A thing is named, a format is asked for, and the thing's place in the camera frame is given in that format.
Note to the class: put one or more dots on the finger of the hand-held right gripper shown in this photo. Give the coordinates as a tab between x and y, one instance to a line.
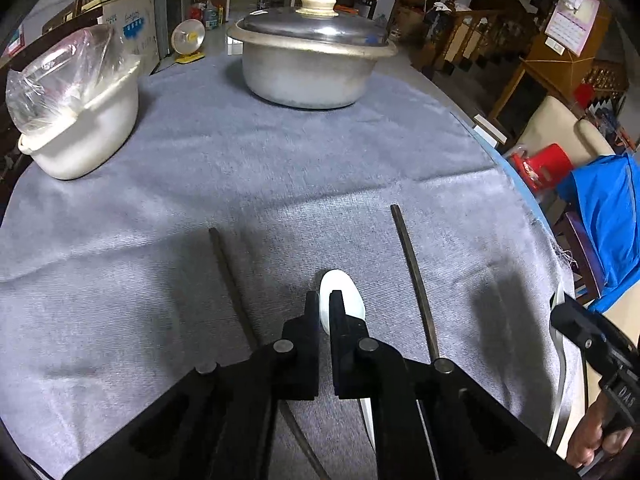
575	322

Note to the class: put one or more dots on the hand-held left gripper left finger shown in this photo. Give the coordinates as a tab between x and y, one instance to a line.
310	345

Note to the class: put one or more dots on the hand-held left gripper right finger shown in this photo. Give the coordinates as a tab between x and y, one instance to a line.
341	345

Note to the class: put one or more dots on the white plastic spoon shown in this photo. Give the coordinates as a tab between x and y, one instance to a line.
346	290

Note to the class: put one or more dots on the person's right hand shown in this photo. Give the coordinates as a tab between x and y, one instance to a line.
590	435

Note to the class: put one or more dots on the dark wooden chair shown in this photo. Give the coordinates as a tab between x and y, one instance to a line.
585	250

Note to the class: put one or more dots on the blue cloth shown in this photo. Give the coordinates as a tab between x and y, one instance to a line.
605	195

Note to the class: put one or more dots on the blue table cover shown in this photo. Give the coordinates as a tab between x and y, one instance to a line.
520	180

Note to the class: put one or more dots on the red plastic chair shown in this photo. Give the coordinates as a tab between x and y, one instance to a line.
547	162

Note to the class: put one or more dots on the grey tablecloth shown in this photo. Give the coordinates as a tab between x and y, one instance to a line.
250	185

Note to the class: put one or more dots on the beige sofa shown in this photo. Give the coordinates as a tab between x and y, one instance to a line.
555	122

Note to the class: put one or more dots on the white step stool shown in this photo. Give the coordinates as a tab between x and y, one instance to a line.
487	130

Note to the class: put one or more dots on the wooden cabinet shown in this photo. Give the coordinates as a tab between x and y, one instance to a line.
535	80

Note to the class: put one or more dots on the aluminium cooking pot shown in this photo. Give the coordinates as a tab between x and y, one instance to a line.
305	77

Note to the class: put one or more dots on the wooden stair railing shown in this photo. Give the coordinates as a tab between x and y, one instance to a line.
475	35

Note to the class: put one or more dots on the white plastic bowl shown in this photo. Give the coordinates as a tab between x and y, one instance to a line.
85	130

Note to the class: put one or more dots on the pot lid with cream knob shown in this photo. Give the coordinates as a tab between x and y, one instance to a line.
310	25

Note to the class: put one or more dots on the yellow fan heater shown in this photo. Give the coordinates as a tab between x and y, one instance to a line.
189	40

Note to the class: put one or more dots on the white cardboard box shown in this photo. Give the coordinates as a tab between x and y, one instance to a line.
132	25

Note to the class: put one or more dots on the clear plastic bag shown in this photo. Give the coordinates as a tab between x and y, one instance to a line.
55	75

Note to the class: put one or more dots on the wall calendar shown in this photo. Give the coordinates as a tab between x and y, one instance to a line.
572	17

